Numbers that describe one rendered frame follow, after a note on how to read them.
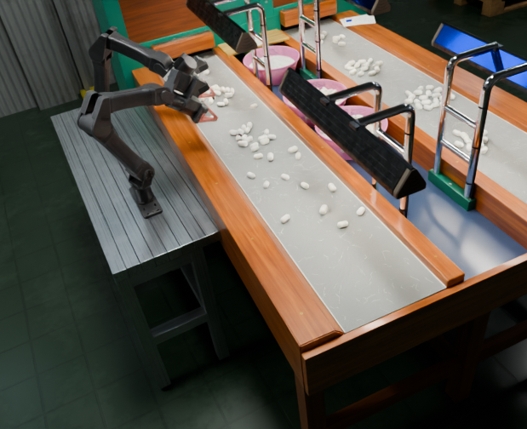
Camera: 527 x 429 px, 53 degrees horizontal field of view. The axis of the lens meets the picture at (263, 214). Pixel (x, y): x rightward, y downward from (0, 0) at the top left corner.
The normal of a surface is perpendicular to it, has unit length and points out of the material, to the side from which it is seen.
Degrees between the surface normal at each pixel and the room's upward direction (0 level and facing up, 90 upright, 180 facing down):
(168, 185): 0
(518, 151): 0
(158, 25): 90
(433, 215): 0
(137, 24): 90
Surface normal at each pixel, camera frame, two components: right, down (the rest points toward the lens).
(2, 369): -0.11, -0.76
